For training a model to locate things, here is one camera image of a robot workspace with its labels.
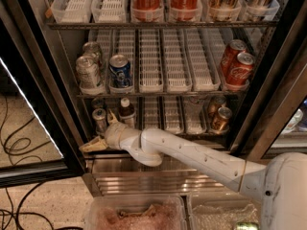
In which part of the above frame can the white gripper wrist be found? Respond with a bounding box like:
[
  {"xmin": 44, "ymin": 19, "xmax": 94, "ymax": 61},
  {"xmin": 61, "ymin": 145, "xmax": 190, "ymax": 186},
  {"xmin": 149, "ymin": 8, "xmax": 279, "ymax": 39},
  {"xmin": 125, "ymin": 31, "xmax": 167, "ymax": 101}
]
[{"xmin": 79, "ymin": 109, "xmax": 131, "ymax": 153}]

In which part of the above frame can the gold can front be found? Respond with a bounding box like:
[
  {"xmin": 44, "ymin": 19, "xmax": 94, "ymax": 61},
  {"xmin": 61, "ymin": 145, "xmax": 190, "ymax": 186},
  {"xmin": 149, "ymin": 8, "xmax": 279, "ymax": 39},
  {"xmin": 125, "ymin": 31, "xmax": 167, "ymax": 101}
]
[{"xmin": 211, "ymin": 106, "xmax": 232, "ymax": 131}]

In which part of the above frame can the blue pepsi can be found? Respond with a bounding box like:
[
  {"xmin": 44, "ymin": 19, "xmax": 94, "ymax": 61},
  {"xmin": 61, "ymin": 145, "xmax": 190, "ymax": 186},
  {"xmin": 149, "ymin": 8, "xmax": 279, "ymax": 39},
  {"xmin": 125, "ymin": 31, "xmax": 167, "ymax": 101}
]
[{"xmin": 108, "ymin": 54, "xmax": 131, "ymax": 88}]

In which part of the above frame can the silver redbull can rear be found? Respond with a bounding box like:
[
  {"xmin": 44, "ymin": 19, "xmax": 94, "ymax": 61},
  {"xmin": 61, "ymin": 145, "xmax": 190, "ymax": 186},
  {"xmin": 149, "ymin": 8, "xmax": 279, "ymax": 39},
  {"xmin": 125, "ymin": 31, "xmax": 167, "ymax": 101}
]
[{"xmin": 91, "ymin": 97, "xmax": 106, "ymax": 109}]

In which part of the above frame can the clear plastic bin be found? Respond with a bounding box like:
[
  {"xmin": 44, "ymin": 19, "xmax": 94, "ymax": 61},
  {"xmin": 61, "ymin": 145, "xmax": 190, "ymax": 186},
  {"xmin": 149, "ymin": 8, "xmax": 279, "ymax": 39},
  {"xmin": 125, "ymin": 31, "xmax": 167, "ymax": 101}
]
[
  {"xmin": 83, "ymin": 195, "xmax": 187, "ymax": 230},
  {"xmin": 186, "ymin": 190, "xmax": 261, "ymax": 230}
]

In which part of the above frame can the white can rear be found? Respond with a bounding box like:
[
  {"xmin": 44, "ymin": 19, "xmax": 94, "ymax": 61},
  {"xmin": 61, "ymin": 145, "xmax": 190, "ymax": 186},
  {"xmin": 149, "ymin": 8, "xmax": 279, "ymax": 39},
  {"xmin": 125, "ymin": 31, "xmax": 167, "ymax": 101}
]
[{"xmin": 83, "ymin": 41, "xmax": 103, "ymax": 67}]

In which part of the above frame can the red coke can front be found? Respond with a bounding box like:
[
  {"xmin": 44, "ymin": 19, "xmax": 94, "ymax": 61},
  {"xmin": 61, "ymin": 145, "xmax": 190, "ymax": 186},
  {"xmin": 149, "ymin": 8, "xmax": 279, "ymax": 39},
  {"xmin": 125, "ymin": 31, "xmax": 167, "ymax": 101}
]
[{"xmin": 225, "ymin": 52, "xmax": 254, "ymax": 85}]

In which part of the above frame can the open fridge glass door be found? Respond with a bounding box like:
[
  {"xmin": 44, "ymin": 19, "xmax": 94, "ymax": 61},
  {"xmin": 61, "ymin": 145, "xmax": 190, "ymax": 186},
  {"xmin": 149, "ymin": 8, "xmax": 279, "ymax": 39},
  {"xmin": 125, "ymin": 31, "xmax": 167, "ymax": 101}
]
[{"xmin": 0, "ymin": 0, "xmax": 85, "ymax": 187}]

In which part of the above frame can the red coke can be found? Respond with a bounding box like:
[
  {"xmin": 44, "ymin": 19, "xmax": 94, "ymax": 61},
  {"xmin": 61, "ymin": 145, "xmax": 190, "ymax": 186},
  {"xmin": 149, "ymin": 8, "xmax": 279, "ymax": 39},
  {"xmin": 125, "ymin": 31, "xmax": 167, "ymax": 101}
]
[
  {"xmin": 220, "ymin": 39, "xmax": 247, "ymax": 77},
  {"xmin": 225, "ymin": 52, "xmax": 254, "ymax": 85}
]

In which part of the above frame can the steel fridge base grille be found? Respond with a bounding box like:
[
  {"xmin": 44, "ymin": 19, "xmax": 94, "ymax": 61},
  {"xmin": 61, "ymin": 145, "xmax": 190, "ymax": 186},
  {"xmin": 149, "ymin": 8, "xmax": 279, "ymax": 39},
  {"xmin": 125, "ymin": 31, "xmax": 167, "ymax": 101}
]
[{"xmin": 82, "ymin": 150, "xmax": 307, "ymax": 197}]

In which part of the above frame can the silver redbull can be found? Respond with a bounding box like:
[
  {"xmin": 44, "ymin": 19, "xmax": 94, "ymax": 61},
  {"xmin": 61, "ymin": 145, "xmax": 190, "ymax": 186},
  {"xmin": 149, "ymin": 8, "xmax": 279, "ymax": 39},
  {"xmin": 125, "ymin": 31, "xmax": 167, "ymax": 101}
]
[
  {"xmin": 92, "ymin": 108, "xmax": 107, "ymax": 135},
  {"xmin": 91, "ymin": 97, "xmax": 106, "ymax": 109}
]

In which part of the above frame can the green can in bin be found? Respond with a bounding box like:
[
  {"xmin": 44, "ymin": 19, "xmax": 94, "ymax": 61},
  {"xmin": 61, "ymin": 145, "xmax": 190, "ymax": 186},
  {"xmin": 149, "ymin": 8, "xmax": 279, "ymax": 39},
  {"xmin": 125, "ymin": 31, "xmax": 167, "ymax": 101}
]
[{"xmin": 233, "ymin": 222, "xmax": 260, "ymax": 230}]

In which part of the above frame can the black floor cable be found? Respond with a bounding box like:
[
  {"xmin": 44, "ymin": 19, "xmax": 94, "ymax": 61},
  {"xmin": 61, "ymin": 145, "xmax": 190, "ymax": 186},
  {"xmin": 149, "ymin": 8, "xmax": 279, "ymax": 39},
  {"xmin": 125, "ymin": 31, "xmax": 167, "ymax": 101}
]
[{"xmin": 0, "ymin": 180, "xmax": 84, "ymax": 230}]

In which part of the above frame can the gold can rear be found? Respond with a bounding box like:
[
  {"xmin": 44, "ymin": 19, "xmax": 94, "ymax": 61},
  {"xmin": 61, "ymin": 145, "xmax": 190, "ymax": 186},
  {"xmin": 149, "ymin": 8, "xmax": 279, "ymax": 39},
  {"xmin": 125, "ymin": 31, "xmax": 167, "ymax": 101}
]
[{"xmin": 207, "ymin": 95, "xmax": 226, "ymax": 117}]

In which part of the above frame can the brown bottle white cap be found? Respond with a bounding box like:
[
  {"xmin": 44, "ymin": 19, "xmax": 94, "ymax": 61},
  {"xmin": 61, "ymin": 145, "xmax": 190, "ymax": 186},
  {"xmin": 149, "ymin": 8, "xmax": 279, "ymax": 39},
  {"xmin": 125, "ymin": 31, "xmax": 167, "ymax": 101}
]
[{"xmin": 119, "ymin": 98, "xmax": 136, "ymax": 127}]

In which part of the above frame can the left clear plastic bin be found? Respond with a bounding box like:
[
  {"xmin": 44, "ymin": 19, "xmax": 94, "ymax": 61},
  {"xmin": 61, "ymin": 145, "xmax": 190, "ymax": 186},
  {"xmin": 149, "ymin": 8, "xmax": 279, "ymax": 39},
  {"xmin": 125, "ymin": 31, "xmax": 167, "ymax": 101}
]
[{"xmin": 83, "ymin": 195, "xmax": 187, "ymax": 230}]

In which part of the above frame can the silver redbull can front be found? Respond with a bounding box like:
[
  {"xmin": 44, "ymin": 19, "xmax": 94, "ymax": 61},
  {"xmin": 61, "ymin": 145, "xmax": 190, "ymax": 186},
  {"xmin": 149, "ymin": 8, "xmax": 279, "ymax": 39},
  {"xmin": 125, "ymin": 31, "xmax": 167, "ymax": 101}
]
[{"xmin": 92, "ymin": 108, "xmax": 107, "ymax": 135}]

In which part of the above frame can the white can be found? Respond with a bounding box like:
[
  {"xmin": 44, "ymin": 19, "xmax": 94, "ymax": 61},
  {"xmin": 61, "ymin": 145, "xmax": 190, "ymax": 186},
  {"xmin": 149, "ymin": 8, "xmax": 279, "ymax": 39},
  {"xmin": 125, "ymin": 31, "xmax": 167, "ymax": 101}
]
[
  {"xmin": 83, "ymin": 41, "xmax": 103, "ymax": 67},
  {"xmin": 76, "ymin": 56, "xmax": 102, "ymax": 89}
]

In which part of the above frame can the right clear plastic bin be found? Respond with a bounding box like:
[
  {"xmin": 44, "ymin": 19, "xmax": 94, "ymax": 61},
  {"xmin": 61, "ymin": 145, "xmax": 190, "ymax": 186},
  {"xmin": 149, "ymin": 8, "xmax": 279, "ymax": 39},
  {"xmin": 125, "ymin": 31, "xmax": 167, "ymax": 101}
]
[{"xmin": 186, "ymin": 190, "xmax": 261, "ymax": 230}]

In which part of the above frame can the white can front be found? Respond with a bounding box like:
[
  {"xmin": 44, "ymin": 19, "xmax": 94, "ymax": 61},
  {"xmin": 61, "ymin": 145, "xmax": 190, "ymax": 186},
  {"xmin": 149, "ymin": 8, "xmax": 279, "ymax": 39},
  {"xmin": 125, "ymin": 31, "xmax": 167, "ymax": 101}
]
[{"xmin": 76, "ymin": 56, "xmax": 102, "ymax": 89}]

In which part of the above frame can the red coke can rear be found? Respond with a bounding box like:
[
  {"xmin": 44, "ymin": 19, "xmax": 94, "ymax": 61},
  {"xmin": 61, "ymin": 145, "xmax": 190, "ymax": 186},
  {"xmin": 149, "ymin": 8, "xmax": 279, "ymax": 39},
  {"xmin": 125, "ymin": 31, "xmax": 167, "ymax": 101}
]
[{"xmin": 220, "ymin": 39, "xmax": 247, "ymax": 77}]

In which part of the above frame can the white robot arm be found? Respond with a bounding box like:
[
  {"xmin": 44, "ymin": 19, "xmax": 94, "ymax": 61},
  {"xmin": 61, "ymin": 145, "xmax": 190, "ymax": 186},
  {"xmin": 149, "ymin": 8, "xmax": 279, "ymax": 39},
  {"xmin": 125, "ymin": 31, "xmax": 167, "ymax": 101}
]
[{"xmin": 80, "ymin": 113, "xmax": 307, "ymax": 230}]

